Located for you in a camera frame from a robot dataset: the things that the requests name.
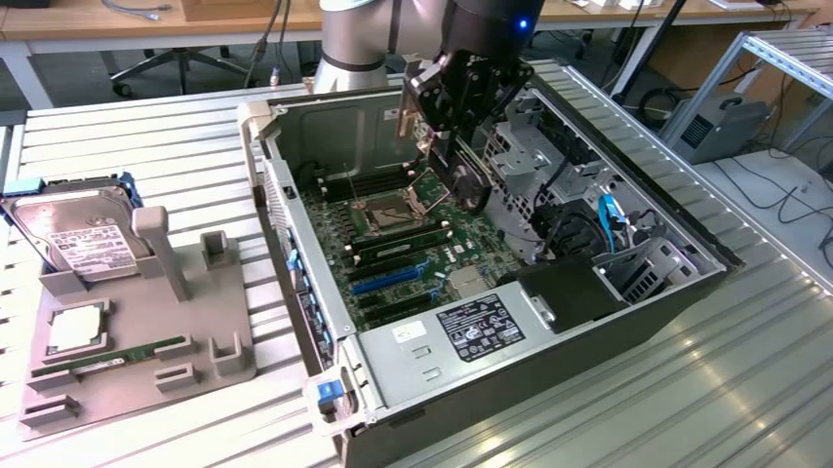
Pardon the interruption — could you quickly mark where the blue disk carrier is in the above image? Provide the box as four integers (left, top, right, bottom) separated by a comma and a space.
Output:
0, 170, 144, 226

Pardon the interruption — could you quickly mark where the black stand pole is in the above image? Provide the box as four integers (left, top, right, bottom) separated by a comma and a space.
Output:
610, 0, 690, 106

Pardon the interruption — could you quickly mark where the silver hard disk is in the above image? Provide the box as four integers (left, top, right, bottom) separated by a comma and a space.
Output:
0, 187, 141, 285

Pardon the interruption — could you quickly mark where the black expansion slot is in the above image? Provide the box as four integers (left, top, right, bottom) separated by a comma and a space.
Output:
359, 290, 432, 319
362, 299, 440, 329
346, 255, 419, 285

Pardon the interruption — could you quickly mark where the silver CPU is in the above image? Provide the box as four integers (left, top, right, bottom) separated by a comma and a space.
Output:
44, 305, 111, 358

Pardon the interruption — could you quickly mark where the grey parts rack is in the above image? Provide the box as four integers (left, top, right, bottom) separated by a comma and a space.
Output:
16, 206, 260, 443

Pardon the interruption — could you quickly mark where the black open PC case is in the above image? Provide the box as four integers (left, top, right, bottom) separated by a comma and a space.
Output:
236, 71, 747, 468

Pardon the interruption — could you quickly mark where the grey computer tower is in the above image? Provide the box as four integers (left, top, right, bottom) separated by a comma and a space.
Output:
662, 95, 773, 166

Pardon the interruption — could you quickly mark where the black cable bundle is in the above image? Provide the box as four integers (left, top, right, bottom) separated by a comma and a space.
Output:
530, 199, 617, 267

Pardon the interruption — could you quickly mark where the graphics card with black cooler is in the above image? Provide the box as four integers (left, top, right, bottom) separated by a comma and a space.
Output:
394, 95, 495, 215

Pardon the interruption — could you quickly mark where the black office chair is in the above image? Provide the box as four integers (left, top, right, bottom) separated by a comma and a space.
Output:
107, 46, 256, 98

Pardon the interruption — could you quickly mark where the blue disk wire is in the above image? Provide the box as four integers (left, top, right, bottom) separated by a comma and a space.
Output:
595, 193, 631, 257

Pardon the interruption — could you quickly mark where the silver socket cover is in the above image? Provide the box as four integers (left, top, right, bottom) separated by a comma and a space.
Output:
406, 166, 456, 207

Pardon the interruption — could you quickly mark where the green RAM stick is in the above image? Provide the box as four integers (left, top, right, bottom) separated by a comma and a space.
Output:
355, 232, 451, 263
29, 335, 187, 377

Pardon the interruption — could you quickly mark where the green motherboard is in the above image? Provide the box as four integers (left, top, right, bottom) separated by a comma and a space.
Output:
296, 163, 527, 333

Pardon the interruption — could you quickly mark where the black floor cable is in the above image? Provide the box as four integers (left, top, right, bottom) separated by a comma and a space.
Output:
711, 158, 833, 225

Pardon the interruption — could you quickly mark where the silver disk bay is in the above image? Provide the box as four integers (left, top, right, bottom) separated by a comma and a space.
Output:
595, 233, 727, 307

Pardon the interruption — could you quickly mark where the coiled black cable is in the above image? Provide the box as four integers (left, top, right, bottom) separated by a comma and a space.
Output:
639, 86, 678, 122

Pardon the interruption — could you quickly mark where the black chair base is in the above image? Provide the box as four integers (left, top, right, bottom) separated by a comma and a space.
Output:
532, 27, 595, 60

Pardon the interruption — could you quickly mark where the blue expansion slot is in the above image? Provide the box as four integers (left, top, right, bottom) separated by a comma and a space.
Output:
350, 269, 424, 297

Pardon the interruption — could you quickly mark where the brown wooden box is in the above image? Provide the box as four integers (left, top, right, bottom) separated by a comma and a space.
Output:
180, 0, 231, 23

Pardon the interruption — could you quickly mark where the blue case latch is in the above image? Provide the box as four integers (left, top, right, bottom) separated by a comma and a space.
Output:
314, 379, 344, 407

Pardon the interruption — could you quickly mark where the silver power supply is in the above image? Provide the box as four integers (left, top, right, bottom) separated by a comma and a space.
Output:
354, 281, 569, 410

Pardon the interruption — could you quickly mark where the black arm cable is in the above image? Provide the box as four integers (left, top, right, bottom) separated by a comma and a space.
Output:
243, 0, 294, 89

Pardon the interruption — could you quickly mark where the grey network cable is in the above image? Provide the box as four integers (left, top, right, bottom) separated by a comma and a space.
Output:
101, 0, 176, 21

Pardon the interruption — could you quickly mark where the silver chipset heatsink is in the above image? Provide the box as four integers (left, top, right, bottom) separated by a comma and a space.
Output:
447, 270, 500, 299

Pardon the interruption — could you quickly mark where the wooden desk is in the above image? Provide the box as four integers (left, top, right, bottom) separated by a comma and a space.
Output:
0, 0, 327, 111
536, 0, 821, 94

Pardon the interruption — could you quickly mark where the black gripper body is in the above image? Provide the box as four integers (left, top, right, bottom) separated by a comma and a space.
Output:
440, 0, 547, 63

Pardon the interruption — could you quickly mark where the aluminium slat table frame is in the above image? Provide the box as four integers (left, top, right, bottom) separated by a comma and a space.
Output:
655, 27, 833, 153

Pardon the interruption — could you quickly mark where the silver drive cage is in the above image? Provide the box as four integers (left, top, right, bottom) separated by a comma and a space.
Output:
484, 121, 610, 264

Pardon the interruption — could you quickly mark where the CPU socket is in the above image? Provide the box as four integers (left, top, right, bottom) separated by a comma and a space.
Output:
354, 192, 432, 239

